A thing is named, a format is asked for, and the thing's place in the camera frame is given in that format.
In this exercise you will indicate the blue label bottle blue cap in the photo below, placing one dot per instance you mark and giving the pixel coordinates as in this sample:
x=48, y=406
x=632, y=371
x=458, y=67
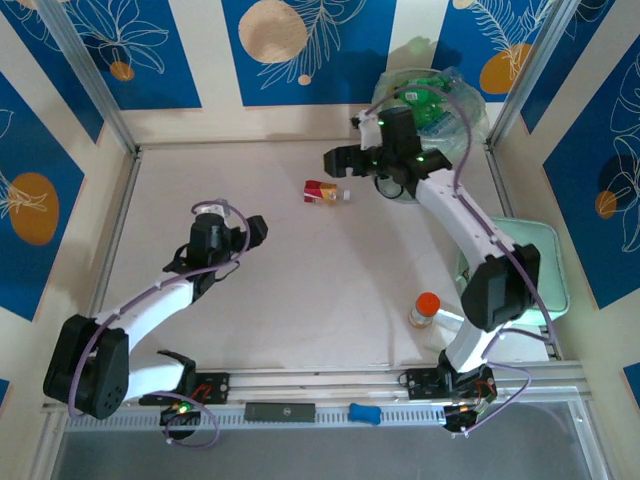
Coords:
x=440, y=126

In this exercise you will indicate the green bottle yellow cap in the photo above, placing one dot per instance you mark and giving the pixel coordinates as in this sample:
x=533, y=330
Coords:
x=440, y=97
x=412, y=96

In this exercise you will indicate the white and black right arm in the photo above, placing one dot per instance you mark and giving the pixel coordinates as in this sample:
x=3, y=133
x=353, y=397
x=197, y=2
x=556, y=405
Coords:
x=450, y=210

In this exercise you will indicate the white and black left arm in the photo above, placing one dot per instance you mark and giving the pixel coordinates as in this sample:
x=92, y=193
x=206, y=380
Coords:
x=150, y=305

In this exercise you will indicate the clear trash bin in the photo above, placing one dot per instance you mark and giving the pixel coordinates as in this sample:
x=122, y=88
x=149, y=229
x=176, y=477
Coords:
x=472, y=110

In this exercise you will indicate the red gold label bottle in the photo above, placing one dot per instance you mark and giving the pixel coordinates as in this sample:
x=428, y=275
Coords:
x=322, y=192

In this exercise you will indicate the jar with orange lid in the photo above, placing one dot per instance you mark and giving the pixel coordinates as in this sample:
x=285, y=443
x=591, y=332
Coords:
x=425, y=309

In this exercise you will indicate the black controller board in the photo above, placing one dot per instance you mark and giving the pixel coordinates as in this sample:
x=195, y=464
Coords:
x=180, y=415
x=465, y=415

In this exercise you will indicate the black rectangular device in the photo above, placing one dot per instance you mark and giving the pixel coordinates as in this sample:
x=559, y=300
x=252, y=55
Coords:
x=280, y=412

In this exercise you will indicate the clear plastic bag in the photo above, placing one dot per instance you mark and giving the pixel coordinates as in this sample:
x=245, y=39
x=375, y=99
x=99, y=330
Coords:
x=445, y=320

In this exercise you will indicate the pale green plastic tray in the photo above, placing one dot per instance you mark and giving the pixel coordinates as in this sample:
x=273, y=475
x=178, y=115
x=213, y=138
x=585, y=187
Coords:
x=550, y=260

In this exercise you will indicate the blue bone-shaped object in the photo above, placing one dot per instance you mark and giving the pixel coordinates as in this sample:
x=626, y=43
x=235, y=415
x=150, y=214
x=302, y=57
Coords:
x=364, y=413

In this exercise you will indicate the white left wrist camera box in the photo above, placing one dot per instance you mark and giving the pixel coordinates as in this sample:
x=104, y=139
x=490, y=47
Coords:
x=212, y=210

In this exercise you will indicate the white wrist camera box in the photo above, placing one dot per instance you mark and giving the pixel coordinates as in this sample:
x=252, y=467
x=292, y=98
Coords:
x=369, y=131
x=212, y=210

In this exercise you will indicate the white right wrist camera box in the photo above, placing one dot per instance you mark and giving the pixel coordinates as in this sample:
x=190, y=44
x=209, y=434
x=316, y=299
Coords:
x=369, y=131

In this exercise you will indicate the aluminium frame post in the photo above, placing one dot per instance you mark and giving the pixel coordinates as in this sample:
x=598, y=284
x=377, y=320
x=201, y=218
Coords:
x=530, y=75
x=85, y=75

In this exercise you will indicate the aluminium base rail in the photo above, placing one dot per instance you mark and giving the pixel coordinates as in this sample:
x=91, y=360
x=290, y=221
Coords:
x=310, y=382

